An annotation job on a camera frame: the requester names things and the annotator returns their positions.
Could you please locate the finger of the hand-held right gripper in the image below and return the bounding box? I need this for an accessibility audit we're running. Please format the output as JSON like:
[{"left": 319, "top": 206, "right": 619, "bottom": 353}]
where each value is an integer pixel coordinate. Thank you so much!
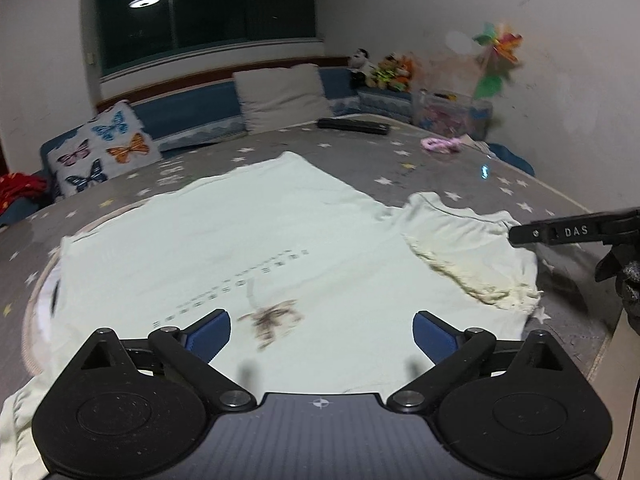
[{"left": 509, "top": 208, "right": 640, "bottom": 248}]

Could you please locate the clear plastic storage box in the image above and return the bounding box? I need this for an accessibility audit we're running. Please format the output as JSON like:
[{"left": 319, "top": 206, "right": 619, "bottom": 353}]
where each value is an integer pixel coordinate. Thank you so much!
[{"left": 411, "top": 89, "right": 493, "bottom": 141}]

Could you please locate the grey star-print bed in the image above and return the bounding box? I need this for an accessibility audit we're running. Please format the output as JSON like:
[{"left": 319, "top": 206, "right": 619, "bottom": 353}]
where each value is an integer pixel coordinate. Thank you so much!
[{"left": 0, "top": 115, "right": 621, "bottom": 480}]

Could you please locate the black cable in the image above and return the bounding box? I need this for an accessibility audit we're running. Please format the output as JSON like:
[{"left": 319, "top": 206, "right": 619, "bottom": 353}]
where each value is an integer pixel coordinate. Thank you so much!
[{"left": 617, "top": 375, "right": 640, "bottom": 480}]

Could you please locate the butterfly print pillow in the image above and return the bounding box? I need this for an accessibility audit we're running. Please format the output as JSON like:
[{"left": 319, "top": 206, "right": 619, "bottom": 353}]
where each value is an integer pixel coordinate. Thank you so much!
[{"left": 47, "top": 101, "right": 163, "bottom": 198}]

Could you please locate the red cloth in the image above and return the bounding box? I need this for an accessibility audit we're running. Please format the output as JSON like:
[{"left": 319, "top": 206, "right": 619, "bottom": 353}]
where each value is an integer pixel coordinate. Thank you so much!
[{"left": 0, "top": 172, "right": 48, "bottom": 216}]

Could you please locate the light green t-shirt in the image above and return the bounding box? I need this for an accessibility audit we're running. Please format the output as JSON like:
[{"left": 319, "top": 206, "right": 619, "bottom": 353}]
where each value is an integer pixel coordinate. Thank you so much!
[{"left": 0, "top": 152, "right": 546, "bottom": 480}]

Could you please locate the black remote control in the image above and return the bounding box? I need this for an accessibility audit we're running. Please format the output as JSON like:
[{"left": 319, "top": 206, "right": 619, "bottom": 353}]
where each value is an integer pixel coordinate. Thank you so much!
[{"left": 318, "top": 118, "right": 391, "bottom": 135}]

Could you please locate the blue cloth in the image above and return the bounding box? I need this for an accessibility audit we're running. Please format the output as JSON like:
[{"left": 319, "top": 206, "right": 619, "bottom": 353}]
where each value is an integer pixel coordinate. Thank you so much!
[{"left": 487, "top": 142, "right": 536, "bottom": 176}]

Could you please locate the beige pillow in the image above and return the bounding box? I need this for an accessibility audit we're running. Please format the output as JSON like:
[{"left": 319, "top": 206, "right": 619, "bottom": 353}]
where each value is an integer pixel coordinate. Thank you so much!
[{"left": 232, "top": 64, "right": 333, "bottom": 135}]

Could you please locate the orange fox plush toy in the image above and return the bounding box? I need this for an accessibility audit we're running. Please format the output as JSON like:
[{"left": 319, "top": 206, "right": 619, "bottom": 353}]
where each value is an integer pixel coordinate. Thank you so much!
[{"left": 397, "top": 55, "right": 417, "bottom": 89}]

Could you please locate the panda plush toy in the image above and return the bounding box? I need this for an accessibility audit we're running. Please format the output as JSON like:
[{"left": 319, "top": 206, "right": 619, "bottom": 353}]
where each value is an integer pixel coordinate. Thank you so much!
[{"left": 348, "top": 48, "right": 378, "bottom": 87}]

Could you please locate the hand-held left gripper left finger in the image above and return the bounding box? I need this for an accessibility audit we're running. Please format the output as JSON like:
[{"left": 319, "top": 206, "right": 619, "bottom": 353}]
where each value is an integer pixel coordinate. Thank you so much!
[{"left": 75, "top": 309, "right": 255, "bottom": 412}]

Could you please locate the pink braided toy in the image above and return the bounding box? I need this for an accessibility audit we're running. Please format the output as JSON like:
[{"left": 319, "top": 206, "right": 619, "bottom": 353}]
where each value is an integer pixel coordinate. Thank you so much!
[{"left": 421, "top": 136, "right": 473, "bottom": 154}]

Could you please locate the person's right hand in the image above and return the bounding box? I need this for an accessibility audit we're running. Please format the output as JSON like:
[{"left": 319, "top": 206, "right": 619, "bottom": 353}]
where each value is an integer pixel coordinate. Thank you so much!
[{"left": 595, "top": 246, "right": 640, "bottom": 337}]

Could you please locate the blue padded bed surround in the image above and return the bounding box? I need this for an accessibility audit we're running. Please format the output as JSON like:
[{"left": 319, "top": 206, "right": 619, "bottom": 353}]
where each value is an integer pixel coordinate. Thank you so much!
[{"left": 40, "top": 65, "right": 416, "bottom": 181}]

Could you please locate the colourful pinwheel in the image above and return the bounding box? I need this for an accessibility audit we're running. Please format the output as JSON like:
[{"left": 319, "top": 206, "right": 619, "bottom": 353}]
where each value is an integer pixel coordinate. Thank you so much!
[{"left": 472, "top": 22, "right": 525, "bottom": 102}]

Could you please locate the round black mat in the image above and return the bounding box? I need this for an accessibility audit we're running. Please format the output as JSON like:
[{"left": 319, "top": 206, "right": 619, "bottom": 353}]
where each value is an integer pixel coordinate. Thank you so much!
[{"left": 22, "top": 255, "right": 66, "bottom": 376}]

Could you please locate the dark window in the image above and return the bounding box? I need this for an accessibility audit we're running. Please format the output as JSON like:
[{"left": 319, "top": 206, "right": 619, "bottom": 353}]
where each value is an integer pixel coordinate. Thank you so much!
[{"left": 95, "top": 0, "right": 318, "bottom": 73}]

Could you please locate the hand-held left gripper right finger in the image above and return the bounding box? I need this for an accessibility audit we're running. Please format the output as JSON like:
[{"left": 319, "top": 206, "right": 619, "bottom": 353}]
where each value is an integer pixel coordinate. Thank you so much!
[{"left": 387, "top": 311, "right": 571, "bottom": 413}]

